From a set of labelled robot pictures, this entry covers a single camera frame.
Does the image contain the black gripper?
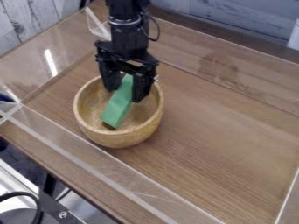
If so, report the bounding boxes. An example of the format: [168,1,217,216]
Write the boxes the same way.
[94,16,160,103]

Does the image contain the green rectangular block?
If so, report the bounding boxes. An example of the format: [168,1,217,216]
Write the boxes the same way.
[100,74,133,129]

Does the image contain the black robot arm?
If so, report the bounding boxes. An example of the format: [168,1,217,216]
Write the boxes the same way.
[94,0,159,103]

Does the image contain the brown wooden bowl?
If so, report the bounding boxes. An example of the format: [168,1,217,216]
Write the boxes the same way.
[72,75,164,149]

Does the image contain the blue object at edge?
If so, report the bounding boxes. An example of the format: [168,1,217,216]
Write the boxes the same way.
[0,93,14,102]

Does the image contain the clear acrylic tray walls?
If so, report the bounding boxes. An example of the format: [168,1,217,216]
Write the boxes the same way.
[0,10,299,224]

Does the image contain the clear acrylic corner bracket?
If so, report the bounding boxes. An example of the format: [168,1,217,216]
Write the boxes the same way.
[85,7,110,41]

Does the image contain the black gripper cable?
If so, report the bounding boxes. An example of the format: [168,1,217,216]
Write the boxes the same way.
[140,12,161,42]

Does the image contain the black metal table frame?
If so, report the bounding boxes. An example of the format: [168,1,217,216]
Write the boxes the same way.
[37,174,86,224]

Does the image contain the black cable loop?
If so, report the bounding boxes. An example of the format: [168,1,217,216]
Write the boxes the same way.
[0,191,44,224]

